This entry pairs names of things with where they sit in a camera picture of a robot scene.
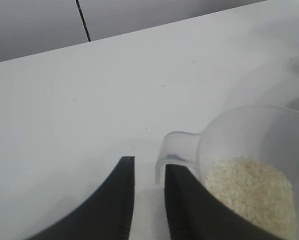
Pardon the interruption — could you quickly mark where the white uncooked rice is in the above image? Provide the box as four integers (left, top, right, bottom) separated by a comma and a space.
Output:
204, 155, 298, 240

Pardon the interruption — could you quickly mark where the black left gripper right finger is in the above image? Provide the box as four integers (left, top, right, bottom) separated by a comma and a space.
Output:
163, 163, 288, 240

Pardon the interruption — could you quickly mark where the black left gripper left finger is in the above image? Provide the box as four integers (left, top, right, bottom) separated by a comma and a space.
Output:
26, 156, 136, 240

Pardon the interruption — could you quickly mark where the clear plastic measuring cup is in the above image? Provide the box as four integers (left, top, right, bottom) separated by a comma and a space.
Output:
154, 104, 299, 240

